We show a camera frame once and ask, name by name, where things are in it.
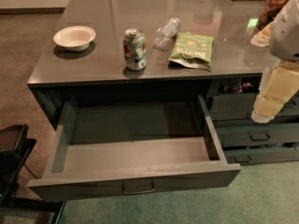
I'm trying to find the soda can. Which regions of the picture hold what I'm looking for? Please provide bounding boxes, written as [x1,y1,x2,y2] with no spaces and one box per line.
[123,28,147,71]

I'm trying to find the right bottom grey drawer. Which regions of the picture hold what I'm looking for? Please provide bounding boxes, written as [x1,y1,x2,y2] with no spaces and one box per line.
[224,147,299,165]

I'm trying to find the metal drawer handle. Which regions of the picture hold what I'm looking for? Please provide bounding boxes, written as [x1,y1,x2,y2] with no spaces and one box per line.
[121,179,155,195]

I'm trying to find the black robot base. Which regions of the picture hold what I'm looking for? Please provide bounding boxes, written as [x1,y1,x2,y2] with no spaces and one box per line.
[0,124,36,204]

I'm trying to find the right middle grey drawer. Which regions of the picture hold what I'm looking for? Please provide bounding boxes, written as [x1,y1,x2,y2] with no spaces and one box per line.
[216,123,299,147]

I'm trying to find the glass snack jar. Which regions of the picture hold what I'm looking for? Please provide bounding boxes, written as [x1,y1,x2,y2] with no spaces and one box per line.
[256,0,289,30]

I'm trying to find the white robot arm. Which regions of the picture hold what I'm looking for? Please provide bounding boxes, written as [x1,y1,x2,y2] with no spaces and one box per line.
[251,0,299,123]

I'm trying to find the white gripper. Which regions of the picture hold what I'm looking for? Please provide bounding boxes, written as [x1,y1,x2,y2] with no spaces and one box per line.
[251,60,299,123]

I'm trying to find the grey counter cabinet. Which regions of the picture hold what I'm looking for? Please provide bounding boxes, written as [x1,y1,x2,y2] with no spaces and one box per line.
[27,0,299,129]

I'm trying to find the open grey top drawer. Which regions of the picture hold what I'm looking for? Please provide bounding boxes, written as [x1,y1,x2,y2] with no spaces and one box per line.
[28,95,241,202]

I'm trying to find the white paper bowl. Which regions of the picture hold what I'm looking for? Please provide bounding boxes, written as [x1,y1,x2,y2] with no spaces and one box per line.
[53,26,96,51]

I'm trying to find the snack bags in shelf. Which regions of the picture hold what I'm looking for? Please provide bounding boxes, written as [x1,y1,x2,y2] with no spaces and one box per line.
[221,77,258,93]

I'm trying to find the green jalapeno chip bag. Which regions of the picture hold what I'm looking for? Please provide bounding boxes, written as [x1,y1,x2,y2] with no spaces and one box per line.
[169,32,214,71]

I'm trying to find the clear plastic water bottle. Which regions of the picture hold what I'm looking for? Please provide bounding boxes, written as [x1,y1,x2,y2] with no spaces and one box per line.
[154,17,180,50]

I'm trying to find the right upper grey drawer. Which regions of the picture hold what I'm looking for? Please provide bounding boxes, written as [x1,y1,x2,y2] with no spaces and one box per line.
[209,92,299,121]

